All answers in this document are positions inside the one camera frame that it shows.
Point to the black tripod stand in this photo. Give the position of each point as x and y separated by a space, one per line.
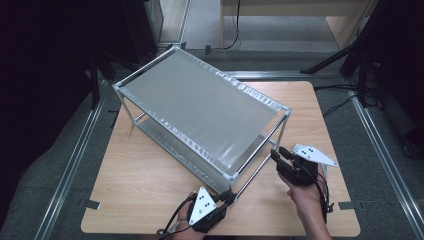
95 83
333 58

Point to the grey tape strip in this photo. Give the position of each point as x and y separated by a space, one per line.
346 205
90 204

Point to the light wooden desk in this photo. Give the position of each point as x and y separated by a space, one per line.
343 30

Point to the black floor tape strip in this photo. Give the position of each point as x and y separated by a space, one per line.
115 118

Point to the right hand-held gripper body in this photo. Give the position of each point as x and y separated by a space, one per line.
313 154

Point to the black computer tower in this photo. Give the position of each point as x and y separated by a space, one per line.
143 26

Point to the metal floor rail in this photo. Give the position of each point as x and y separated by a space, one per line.
300 74
71 166
388 166

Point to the light wooden board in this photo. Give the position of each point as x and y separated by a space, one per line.
173 20

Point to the dark floor tape piece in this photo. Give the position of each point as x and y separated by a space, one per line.
207 50
170 46
183 45

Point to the dark curtain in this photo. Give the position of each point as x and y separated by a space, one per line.
40 83

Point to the person's left hand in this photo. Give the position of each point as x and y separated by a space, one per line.
183 233

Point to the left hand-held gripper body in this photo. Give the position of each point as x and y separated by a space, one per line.
203 205

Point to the person's right hand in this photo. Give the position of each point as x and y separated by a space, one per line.
305 198

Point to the silver two-tier shelf rack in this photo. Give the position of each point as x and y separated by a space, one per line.
200 106

